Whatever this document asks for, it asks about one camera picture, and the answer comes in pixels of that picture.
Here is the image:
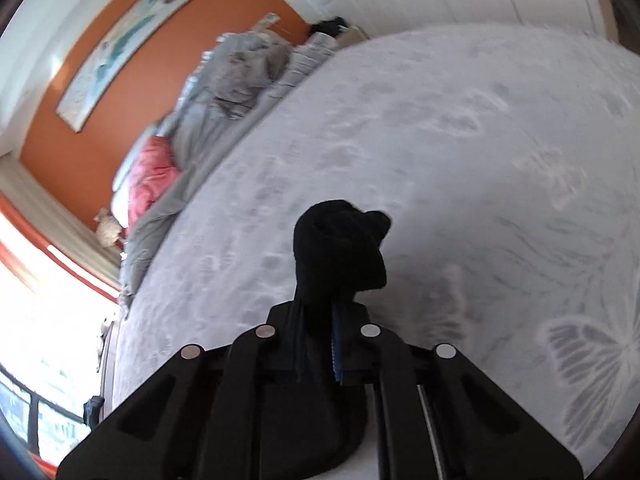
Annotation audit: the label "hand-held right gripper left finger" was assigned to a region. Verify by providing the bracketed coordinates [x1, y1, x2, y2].
[56, 302, 301, 480]

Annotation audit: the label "white ruffled pillow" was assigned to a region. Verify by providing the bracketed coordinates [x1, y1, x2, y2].
[181, 52, 213, 111]

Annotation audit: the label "orange curtain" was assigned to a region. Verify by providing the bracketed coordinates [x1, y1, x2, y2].
[0, 195, 121, 306]

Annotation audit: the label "black pants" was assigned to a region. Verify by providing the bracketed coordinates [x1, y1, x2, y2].
[262, 200, 392, 468]

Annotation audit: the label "pink pillow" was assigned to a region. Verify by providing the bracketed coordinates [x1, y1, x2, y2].
[127, 136, 182, 231]

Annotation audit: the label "white feather lamp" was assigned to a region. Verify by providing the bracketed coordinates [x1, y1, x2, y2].
[95, 208, 123, 248]

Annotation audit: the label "feather wall painting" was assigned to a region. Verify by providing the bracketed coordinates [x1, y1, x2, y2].
[55, 0, 193, 133]

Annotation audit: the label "white padded headboard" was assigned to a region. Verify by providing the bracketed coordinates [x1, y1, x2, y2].
[111, 125, 166, 211]

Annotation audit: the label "grey fuzzy blanket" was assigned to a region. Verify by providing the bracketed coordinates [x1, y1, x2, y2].
[207, 42, 291, 121]

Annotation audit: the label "grey duvet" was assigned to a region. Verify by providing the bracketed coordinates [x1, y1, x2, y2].
[119, 32, 341, 321]

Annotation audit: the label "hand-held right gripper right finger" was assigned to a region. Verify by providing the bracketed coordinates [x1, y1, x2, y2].
[332, 304, 585, 480]

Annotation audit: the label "black bag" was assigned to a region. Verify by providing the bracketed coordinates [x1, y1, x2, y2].
[307, 17, 348, 41]

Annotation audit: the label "beige curtain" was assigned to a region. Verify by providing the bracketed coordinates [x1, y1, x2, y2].
[0, 155, 121, 281]

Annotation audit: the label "black framed window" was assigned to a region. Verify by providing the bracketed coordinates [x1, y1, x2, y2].
[0, 365, 96, 466]

